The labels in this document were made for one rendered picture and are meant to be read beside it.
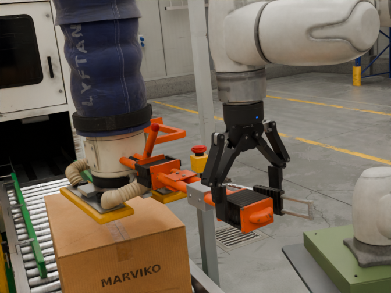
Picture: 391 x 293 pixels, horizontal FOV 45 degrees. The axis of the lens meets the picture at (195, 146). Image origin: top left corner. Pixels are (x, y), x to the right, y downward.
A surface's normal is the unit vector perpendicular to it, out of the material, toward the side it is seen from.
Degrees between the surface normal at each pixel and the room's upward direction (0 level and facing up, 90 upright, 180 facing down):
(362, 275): 1
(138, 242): 90
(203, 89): 90
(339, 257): 1
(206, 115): 90
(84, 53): 70
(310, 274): 0
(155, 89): 90
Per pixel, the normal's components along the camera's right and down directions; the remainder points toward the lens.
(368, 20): 0.62, 0.16
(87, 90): -0.26, -0.03
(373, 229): -0.52, 0.30
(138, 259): 0.37, 0.20
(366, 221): -0.73, 0.24
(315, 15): -0.57, -0.14
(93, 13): 0.04, -0.11
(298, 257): -0.10, -0.96
